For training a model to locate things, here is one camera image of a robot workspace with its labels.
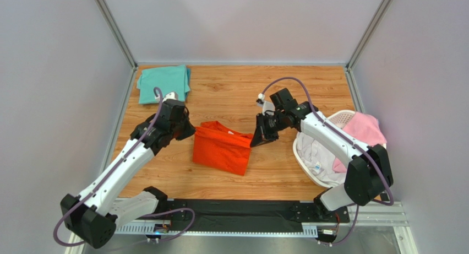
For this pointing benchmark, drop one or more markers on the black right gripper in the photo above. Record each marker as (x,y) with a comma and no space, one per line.
(267,125)

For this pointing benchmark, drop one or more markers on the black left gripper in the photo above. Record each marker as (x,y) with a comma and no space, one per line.
(189,130)

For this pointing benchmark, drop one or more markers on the orange t-shirt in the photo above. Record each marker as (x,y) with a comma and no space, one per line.
(221,148)

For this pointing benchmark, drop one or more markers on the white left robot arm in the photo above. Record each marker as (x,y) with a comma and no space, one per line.
(113,180)

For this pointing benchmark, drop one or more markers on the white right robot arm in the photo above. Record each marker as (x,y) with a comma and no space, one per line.
(368,168)

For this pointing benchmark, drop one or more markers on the folded teal t-shirt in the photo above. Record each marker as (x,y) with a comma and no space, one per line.
(167,79)

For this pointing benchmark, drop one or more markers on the white t-shirt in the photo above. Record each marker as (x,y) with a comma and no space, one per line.
(318,163)

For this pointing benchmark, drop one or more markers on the white laundry basket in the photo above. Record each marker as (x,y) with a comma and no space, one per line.
(320,164)

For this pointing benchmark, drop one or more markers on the black cloth mat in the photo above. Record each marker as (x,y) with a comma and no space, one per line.
(237,216)

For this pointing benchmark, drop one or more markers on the pink t-shirt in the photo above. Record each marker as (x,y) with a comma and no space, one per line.
(362,127)

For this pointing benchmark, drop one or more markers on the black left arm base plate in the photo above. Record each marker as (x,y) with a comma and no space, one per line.
(174,206)

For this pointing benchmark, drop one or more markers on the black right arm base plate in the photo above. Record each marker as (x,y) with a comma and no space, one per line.
(308,212)

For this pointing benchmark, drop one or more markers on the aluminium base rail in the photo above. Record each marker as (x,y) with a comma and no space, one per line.
(373,214)

